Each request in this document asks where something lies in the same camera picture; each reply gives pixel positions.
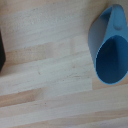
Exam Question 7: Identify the blue plastic cup with handle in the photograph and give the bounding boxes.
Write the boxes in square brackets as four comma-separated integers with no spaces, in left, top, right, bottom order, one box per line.
[87,3,128,86]

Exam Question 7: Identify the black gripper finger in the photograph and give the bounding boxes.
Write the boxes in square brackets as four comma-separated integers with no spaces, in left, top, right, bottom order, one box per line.
[0,30,6,72]

